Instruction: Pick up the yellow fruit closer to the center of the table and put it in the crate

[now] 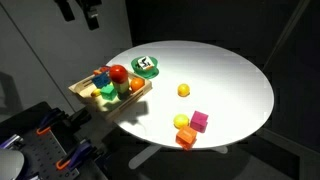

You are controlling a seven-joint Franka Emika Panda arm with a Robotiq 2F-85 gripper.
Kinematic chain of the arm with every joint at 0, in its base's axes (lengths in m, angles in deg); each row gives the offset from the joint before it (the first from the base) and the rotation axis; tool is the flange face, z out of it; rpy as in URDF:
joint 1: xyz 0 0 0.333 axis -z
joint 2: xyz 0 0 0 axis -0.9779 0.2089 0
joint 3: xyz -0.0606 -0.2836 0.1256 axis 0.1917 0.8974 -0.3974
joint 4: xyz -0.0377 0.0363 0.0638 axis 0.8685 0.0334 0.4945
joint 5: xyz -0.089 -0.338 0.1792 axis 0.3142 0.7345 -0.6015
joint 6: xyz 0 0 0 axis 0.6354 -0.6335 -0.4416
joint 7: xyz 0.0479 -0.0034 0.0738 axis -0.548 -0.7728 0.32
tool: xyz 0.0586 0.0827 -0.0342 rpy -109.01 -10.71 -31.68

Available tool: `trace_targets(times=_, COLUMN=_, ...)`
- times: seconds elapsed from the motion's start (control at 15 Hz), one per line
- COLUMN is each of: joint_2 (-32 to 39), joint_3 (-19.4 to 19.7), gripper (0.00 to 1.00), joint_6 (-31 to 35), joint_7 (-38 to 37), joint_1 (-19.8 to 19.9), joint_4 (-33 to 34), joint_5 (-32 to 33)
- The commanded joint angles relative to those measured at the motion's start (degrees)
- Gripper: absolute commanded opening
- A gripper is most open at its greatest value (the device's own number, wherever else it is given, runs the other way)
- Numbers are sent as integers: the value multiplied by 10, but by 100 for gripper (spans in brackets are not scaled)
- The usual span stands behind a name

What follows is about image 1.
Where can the grey rounded robot base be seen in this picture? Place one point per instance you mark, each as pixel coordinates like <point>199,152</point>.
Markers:
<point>11,164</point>

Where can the orange fruit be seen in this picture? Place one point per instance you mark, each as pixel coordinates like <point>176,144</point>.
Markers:
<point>136,84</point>

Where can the wooden crate tray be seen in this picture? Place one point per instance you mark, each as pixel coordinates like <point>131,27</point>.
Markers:
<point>109,109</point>

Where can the green bowl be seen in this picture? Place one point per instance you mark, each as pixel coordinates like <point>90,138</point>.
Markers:
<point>148,74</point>

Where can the white black patterned cube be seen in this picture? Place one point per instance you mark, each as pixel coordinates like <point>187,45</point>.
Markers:
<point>145,63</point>

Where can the yellow-green block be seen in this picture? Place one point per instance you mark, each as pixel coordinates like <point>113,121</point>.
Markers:
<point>121,87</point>

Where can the red apple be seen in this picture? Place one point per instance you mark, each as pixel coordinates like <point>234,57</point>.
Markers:
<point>118,74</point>

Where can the magenta cube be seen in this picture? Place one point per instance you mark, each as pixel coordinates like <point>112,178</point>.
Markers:
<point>199,121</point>

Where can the green cube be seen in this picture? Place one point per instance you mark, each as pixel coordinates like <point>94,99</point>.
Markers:
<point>108,92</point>

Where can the orange cube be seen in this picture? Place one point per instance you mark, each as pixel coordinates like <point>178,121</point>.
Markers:
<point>186,137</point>

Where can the blue cube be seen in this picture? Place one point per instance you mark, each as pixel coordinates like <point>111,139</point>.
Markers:
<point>100,80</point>

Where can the red orange small toy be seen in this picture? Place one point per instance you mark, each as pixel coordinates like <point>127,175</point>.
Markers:
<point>101,70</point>

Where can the yellow banana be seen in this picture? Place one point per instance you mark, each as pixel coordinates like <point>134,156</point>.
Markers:
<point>96,93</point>

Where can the purple orange clamp front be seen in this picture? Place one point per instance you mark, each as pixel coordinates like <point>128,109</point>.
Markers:
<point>76,156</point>

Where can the purple orange clamp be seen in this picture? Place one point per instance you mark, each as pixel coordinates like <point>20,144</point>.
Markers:
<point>48,120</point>
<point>76,156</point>

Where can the purple orange clamp rear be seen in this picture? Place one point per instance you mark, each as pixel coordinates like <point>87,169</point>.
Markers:
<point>48,120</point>

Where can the black perforated breadboard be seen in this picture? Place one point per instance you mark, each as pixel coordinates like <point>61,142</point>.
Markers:
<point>42,152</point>

